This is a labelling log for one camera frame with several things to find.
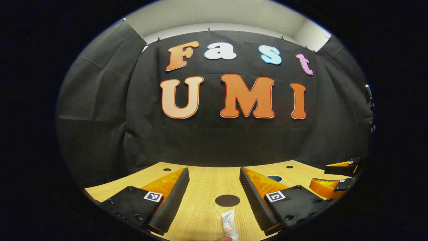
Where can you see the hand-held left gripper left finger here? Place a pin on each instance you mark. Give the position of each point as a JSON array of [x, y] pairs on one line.
[[170, 201]]

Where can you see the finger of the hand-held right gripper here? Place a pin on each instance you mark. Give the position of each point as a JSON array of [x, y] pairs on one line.
[[322, 189], [339, 170]]

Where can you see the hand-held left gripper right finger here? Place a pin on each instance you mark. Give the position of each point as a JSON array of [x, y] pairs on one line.
[[255, 204]]

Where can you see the dark round coaster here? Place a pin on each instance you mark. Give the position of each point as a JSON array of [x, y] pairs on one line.
[[227, 201]]

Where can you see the white toothpaste tube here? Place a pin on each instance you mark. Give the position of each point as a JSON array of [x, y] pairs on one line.
[[229, 222]]

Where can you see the wooden desktop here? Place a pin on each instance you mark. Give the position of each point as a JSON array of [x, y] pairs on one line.
[[204, 187]]

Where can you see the black backdrop cloth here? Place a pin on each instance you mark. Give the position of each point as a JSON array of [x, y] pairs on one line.
[[214, 140]]

